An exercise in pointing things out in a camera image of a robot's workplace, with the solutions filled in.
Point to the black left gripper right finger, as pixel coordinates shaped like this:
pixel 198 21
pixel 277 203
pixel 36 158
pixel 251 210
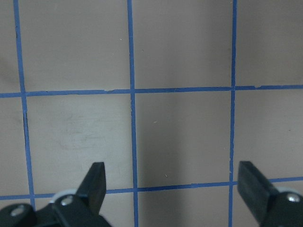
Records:
pixel 270 206

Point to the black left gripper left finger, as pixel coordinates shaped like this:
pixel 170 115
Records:
pixel 81 209

